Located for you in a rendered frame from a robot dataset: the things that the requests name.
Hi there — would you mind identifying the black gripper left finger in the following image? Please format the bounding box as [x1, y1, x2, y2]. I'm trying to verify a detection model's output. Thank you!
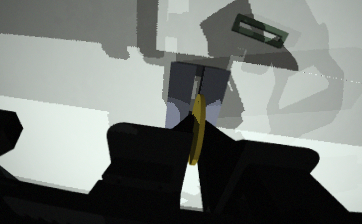
[106, 114, 195, 191]

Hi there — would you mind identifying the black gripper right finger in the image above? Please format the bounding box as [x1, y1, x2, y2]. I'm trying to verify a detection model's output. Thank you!
[197, 120, 320, 213]

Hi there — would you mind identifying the thin gold disc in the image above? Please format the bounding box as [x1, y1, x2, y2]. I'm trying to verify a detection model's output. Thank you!
[188, 94, 206, 166]

